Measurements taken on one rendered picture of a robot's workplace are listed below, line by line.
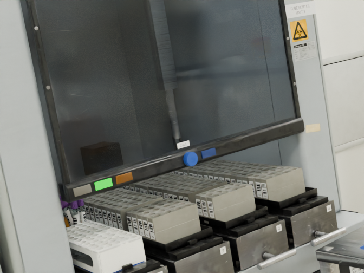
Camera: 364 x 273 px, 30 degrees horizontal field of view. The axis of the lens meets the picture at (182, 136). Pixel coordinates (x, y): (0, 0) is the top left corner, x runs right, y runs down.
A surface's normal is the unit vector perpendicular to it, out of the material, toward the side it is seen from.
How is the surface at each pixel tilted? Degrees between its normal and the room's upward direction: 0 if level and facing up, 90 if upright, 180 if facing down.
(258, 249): 90
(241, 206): 90
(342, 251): 0
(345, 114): 90
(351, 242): 0
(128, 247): 90
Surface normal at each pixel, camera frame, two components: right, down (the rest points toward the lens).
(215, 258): 0.56, 0.03
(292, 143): -0.81, 0.22
